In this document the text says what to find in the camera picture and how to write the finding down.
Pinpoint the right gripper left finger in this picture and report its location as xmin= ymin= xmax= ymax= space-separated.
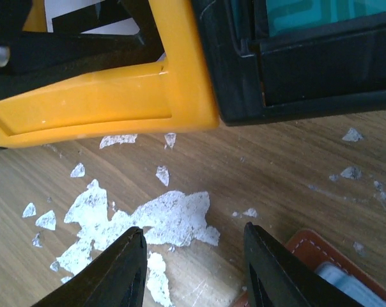
xmin=34 ymin=226 xmax=147 ymax=306

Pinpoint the brown leather card holder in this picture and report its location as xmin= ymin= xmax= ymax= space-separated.
xmin=234 ymin=229 xmax=386 ymax=306

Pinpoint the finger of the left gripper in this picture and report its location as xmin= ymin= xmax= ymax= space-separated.
xmin=0 ymin=1 xmax=164 ymax=100

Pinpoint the black bin with teal cards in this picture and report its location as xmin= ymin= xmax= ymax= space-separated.
xmin=192 ymin=1 xmax=386 ymax=125

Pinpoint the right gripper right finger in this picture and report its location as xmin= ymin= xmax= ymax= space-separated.
xmin=243 ymin=222 xmax=361 ymax=306

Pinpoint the yellow bin with white cards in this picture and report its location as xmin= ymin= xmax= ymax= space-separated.
xmin=0 ymin=1 xmax=219 ymax=148

